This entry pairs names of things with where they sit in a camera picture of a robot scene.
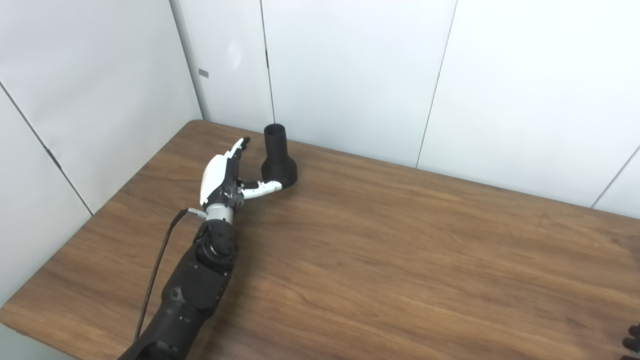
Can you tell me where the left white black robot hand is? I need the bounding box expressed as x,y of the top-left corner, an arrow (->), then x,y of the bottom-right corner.
199,137 -> 284,211

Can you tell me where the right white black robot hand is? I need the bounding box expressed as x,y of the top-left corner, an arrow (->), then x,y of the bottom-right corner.
621,324 -> 640,360

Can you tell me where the black funnel-shaped nozzle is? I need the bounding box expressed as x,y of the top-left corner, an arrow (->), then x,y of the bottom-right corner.
262,123 -> 298,190

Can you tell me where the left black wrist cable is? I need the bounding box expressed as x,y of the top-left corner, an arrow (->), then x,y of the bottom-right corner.
134,208 -> 208,343

